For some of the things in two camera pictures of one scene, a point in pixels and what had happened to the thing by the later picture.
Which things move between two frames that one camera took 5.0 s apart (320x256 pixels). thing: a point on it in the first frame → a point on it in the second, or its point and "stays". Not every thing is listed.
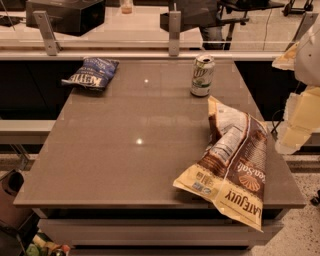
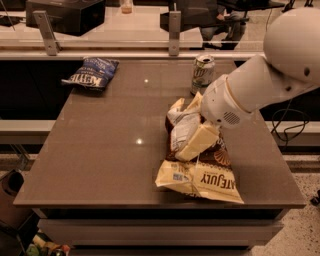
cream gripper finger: x=290 y=139 → x=205 y=136
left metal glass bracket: x=51 y=43 stays
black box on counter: x=75 y=17 stays
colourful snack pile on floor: x=42 y=245 stays
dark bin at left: x=10 y=214 stays
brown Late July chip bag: x=231 y=172 → x=208 y=175
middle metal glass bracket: x=174 y=31 stays
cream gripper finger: x=287 y=60 → x=196 y=104
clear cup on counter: x=126 y=6 stays
